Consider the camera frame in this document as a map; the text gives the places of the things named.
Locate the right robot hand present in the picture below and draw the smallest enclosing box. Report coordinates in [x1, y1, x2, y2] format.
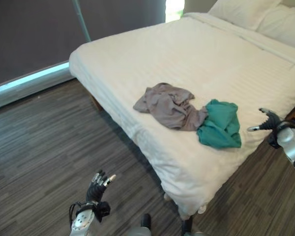
[247, 107, 283, 132]

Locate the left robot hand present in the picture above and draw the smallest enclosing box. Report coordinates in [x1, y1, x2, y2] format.
[85, 169, 117, 203]

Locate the white bed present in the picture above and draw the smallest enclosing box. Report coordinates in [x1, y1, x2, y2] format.
[68, 9, 295, 221]

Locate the teal crumpled garment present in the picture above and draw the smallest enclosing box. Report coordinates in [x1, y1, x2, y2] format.
[196, 99, 242, 149]

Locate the silver robot body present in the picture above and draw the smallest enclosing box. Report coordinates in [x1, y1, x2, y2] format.
[122, 213, 205, 236]

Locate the white pillow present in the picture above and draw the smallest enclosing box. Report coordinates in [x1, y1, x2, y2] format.
[207, 0, 283, 31]
[255, 5, 295, 49]

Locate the grey crumpled garment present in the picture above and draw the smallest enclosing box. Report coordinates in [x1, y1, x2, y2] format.
[133, 82, 209, 132]

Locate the dark roller blind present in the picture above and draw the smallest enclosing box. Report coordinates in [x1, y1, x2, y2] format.
[0, 0, 167, 88]

